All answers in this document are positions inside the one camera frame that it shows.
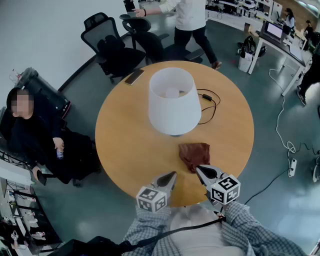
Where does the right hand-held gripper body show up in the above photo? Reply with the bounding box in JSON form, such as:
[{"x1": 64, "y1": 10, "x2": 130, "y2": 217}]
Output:
[{"x1": 206, "y1": 172, "x2": 242, "y2": 206}]

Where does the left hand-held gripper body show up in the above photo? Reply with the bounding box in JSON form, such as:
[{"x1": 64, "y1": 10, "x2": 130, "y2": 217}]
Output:
[{"x1": 136, "y1": 183, "x2": 173, "y2": 214}]

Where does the brown cloth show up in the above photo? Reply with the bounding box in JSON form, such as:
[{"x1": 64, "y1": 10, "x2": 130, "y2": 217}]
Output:
[{"x1": 178, "y1": 142, "x2": 211, "y2": 174}]

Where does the white table lamp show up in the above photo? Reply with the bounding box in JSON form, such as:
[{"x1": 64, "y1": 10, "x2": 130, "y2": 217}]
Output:
[{"x1": 148, "y1": 67, "x2": 202, "y2": 138}]

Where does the person's left forearm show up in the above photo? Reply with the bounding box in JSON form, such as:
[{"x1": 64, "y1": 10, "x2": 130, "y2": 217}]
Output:
[{"x1": 123, "y1": 206, "x2": 173, "y2": 248}]

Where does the person's right forearm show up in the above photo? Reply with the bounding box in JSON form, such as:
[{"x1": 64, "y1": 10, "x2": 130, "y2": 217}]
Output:
[{"x1": 221, "y1": 200, "x2": 309, "y2": 256}]

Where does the white office desk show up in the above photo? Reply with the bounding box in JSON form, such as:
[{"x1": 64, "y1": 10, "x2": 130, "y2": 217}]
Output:
[{"x1": 247, "y1": 19, "x2": 308, "y2": 97}]

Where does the person's torso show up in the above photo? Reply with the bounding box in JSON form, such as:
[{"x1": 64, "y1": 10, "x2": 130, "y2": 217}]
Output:
[{"x1": 152, "y1": 204, "x2": 251, "y2": 256}]

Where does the white power strip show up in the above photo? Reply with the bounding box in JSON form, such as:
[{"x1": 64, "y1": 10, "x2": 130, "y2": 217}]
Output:
[{"x1": 288, "y1": 158, "x2": 298, "y2": 178}]

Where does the black bag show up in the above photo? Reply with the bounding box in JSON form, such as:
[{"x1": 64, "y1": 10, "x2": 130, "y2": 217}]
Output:
[{"x1": 47, "y1": 236, "x2": 131, "y2": 256}]

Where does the smartphone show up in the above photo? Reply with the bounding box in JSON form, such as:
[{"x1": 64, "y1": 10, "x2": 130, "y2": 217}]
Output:
[{"x1": 124, "y1": 69, "x2": 146, "y2": 86}]

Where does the black handheld phone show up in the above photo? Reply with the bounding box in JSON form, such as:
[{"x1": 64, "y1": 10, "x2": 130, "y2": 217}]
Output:
[{"x1": 36, "y1": 172, "x2": 48, "y2": 186}]

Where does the white bag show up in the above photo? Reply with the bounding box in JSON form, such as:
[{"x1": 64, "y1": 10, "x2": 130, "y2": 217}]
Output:
[{"x1": 237, "y1": 51, "x2": 255, "y2": 73}]

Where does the black shelf rack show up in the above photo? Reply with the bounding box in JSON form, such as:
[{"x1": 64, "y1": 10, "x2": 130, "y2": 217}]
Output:
[{"x1": 0, "y1": 174, "x2": 63, "y2": 253}]

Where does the black backpack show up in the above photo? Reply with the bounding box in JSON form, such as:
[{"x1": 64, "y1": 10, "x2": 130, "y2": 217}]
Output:
[{"x1": 239, "y1": 35, "x2": 257, "y2": 55}]

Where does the black office chair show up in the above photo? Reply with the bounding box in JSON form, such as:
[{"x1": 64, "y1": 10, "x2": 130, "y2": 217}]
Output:
[
  {"x1": 80, "y1": 12, "x2": 147, "y2": 85},
  {"x1": 119, "y1": 13, "x2": 206, "y2": 65}
]

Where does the black wheeled bin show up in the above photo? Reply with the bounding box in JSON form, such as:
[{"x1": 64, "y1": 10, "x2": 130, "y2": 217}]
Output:
[{"x1": 14, "y1": 67, "x2": 73, "y2": 118}]

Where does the computer monitor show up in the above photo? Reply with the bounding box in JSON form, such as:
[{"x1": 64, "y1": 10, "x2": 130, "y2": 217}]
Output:
[{"x1": 259, "y1": 20, "x2": 285, "y2": 41}]

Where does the black shoulder strap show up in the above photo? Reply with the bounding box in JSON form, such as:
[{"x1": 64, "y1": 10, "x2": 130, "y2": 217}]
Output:
[{"x1": 119, "y1": 216, "x2": 227, "y2": 251}]

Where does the black floor cable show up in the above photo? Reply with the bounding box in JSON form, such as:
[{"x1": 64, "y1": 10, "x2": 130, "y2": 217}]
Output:
[{"x1": 243, "y1": 168, "x2": 291, "y2": 206}]

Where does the black lamp cable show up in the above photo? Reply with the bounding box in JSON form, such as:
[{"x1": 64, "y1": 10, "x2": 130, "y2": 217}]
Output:
[{"x1": 196, "y1": 88, "x2": 222, "y2": 125}]

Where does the white floor cable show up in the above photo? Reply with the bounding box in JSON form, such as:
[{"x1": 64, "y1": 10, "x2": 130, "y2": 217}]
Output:
[{"x1": 268, "y1": 67, "x2": 297, "y2": 161}]

